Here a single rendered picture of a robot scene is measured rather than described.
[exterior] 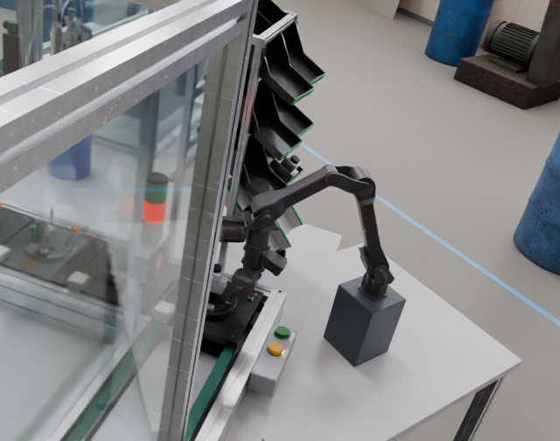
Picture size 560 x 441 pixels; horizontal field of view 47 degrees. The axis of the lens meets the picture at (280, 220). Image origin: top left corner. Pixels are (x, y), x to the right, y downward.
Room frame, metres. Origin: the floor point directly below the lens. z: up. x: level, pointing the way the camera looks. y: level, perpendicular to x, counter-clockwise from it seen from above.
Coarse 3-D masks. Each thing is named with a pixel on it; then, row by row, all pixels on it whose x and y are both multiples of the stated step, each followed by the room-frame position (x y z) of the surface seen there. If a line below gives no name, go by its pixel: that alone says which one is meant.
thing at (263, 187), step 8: (240, 128) 1.78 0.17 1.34; (248, 136) 1.77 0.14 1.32; (248, 144) 1.77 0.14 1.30; (256, 144) 1.76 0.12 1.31; (248, 152) 1.76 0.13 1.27; (256, 152) 1.76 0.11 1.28; (264, 152) 1.75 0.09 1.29; (232, 160) 1.64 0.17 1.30; (248, 160) 1.75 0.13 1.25; (256, 160) 1.75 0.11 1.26; (264, 160) 1.75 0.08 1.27; (232, 168) 1.64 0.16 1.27; (248, 168) 1.71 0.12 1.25; (256, 168) 1.74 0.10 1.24; (264, 168) 1.74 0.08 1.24; (232, 176) 1.64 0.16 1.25; (248, 176) 1.68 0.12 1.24; (256, 176) 1.70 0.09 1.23; (264, 176) 1.73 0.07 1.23; (272, 176) 1.73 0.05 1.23; (240, 184) 1.63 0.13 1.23; (248, 184) 1.62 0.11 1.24; (256, 184) 1.67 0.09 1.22; (264, 184) 1.69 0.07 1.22; (272, 184) 1.71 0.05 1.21; (280, 184) 1.72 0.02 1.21; (256, 192) 1.61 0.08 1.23
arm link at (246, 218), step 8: (248, 208) 1.41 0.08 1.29; (224, 216) 1.37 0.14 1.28; (248, 216) 1.38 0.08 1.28; (256, 216) 1.35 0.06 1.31; (264, 216) 1.35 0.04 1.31; (272, 216) 1.36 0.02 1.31; (224, 224) 1.35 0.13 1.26; (232, 224) 1.36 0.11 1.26; (240, 224) 1.37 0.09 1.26; (248, 224) 1.35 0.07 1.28; (256, 224) 1.34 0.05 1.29; (264, 224) 1.36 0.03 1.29; (224, 232) 1.34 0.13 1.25; (232, 232) 1.35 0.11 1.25; (240, 232) 1.35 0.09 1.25; (224, 240) 1.34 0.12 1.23; (232, 240) 1.34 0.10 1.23; (240, 240) 1.35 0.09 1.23
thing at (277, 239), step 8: (240, 192) 1.73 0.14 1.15; (248, 192) 1.76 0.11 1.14; (240, 200) 1.71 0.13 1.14; (248, 200) 1.74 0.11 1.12; (240, 208) 1.63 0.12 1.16; (240, 216) 1.63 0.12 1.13; (272, 232) 1.72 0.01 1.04; (280, 232) 1.72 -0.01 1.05; (272, 240) 1.71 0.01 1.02; (280, 240) 1.71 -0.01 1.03; (288, 240) 1.71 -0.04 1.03
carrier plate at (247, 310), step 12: (240, 300) 1.45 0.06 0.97; (240, 312) 1.39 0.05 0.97; (252, 312) 1.41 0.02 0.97; (216, 324) 1.33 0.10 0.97; (228, 324) 1.34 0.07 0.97; (240, 324) 1.35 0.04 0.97; (204, 336) 1.28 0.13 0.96; (216, 336) 1.28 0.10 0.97; (228, 336) 1.29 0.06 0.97; (240, 336) 1.30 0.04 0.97
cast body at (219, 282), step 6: (216, 264) 1.42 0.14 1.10; (216, 270) 1.39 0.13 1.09; (222, 270) 1.41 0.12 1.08; (216, 276) 1.38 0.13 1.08; (222, 276) 1.41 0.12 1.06; (216, 282) 1.38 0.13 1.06; (222, 282) 1.40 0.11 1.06; (210, 288) 1.39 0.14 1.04; (216, 288) 1.38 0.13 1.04; (222, 288) 1.38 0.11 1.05
